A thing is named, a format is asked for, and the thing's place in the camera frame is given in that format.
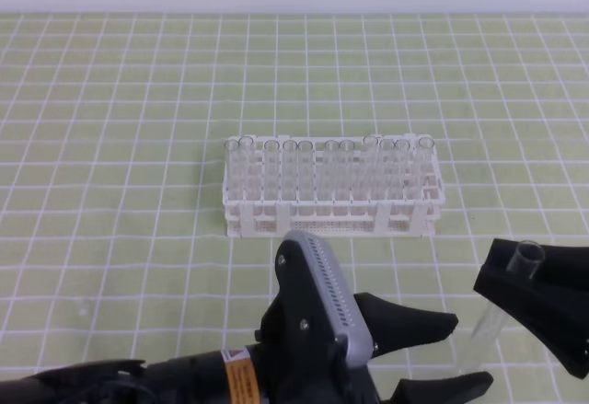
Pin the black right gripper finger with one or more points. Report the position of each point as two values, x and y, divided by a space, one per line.
552 261
570 347

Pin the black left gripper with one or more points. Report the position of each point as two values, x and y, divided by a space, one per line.
295 359

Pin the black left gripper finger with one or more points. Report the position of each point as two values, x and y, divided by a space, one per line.
394 327
454 390

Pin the clear glass test tube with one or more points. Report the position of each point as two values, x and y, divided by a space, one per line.
528 256

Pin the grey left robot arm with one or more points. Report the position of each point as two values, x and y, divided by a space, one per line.
106 381

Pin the white plastic test tube rack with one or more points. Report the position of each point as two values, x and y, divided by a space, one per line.
344 215

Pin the clear test tube far right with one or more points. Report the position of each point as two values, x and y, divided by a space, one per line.
419 167

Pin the clear test tube far left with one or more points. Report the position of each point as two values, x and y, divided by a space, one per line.
233 170

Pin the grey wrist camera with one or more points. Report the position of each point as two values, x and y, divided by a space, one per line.
316 299

